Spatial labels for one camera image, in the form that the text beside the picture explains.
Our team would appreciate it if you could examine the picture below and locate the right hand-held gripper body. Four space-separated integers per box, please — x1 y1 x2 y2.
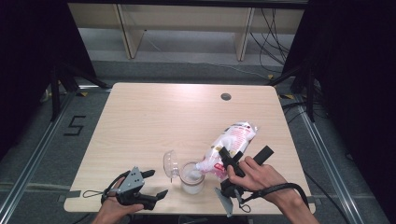
214 145 275 217

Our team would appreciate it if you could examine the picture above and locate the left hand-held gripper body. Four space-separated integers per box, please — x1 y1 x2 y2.
115 166 156 211

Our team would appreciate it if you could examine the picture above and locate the red and white sugar bag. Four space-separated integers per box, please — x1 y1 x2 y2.
195 120 259 183

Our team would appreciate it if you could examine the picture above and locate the clear glass jar with lid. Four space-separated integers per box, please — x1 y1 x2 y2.
163 149 206 195

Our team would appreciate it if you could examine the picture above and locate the person's right hand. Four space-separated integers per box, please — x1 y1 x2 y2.
226 155 289 203

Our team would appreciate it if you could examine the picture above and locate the person's left hand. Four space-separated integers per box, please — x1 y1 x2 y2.
92 177 145 224

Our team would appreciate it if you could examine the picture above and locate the black metal stand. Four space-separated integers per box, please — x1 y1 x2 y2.
49 62 111 122
267 63 317 123

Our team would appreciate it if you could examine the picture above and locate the black curtain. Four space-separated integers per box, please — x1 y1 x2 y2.
281 0 396 216
0 0 97 160

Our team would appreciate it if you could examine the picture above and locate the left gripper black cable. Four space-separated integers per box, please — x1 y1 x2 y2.
100 170 131 206

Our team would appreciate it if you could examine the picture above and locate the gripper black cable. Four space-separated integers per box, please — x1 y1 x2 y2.
239 182 311 209
100 170 131 206

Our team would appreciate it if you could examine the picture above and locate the thin black wrist cord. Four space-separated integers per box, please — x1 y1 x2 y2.
81 189 106 200

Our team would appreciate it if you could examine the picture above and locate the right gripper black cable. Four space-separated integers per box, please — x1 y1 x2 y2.
239 182 311 209

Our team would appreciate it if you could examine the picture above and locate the aluminium floor rail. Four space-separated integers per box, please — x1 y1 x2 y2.
0 90 78 218
293 96 365 224

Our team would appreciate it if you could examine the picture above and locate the black floor cable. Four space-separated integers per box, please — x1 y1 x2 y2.
304 171 351 224

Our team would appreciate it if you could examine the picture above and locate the bundle of black cables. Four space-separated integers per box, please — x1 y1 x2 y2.
249 7 300 74

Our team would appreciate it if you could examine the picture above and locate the pale wooden desk frame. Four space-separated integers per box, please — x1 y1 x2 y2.
67 3 307 63

